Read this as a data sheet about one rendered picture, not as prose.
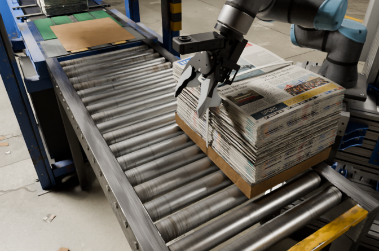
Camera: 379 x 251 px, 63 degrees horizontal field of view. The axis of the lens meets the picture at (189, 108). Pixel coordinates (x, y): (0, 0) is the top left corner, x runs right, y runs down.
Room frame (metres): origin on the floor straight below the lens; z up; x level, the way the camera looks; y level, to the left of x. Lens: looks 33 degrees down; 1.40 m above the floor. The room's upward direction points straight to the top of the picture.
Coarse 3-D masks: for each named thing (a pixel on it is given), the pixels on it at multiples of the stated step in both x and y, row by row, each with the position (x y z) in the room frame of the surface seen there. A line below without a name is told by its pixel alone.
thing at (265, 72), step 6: (282, 60) 0.83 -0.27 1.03; (276, 66) 0.80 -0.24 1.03; (282, 66) 0.80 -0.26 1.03; (288, 66) 0.80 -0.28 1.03; (294, 66) 0.79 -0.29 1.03; (252, 72) 0.76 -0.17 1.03; (258, 72) 0.76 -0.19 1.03; (264, 72) 0.76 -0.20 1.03; (270, 72) 0.76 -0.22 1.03; (276, 72) 0.76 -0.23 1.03; (240, 78) 0.72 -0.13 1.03; (246, 78) 0.72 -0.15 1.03; (252, 78) 0.72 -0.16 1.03; (258, 78) 0.72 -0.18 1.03; (222, 84) 0.69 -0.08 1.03; (234, 84) 0.69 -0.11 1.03; (240, 84) 0.69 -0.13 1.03; (210, 108) 0.66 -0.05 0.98; (204, 114) 0.69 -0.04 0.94; (210, 114) 0.67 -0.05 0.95; (204, 120) 0.70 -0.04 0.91; (210, 120) 0.67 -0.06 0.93; (204, 126) 0.70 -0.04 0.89; (210, 126) 0.67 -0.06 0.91; (204, 132) 0.70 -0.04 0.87; (210, 132) 0.67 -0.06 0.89; (204, 138) 0.70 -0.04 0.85; (210, 138) 0.68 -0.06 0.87; (210, 144) 0.67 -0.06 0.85
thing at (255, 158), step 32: (224, 96) 0.63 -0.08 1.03; (256, 96) 0.63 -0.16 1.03; (288, 96) 0.62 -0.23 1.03; (320, 96) 0.62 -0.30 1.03; (224, 128) 0.61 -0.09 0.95; (256, 128) 0.52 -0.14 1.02; (288, 128) 0.57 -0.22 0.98; (320, 128) 0.62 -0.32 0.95; (224, 160) 0.61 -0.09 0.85; (256, 160) 0.51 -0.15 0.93; (288, 160) 0.57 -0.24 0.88
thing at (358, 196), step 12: (156, 48) 1.51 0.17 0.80; (168, 60) 1.36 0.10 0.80; (312, 168) 0.63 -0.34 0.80; (324, 168) 0.63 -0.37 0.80; (288, 180) 0.68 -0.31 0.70; (324, 180) 0.59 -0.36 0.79; (336, 180) 0.58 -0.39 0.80; (348, 180) 0.58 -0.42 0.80; (312, 192) 0.61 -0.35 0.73; (348, 192) 0.54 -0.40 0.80; (360, 192) 0.54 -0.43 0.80; (348, 204) 0.53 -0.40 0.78; (360, 204) 0.51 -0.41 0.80; (372, 204) 0.51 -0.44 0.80; (336, 216) 0.54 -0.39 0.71; (372, 216) 0.49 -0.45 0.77; (360, 228) 0.49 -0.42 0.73
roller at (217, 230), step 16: (304, 176) 0.60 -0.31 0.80; (272, 192) 0.54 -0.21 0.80; (288, 192) 0.54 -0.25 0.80; (304, 192) 0.56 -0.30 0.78; (240, 208) 0.50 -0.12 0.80; (256, 208) 0.49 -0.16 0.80; (272, 208) 0.50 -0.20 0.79; (208, 224) 0.45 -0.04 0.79; (224, 224) 0.45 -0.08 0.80; (240, 224) 0.46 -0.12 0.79; (192, 240) 0.41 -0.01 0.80; (208, 240) 0.41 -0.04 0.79; (224, 240) 0.43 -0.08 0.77
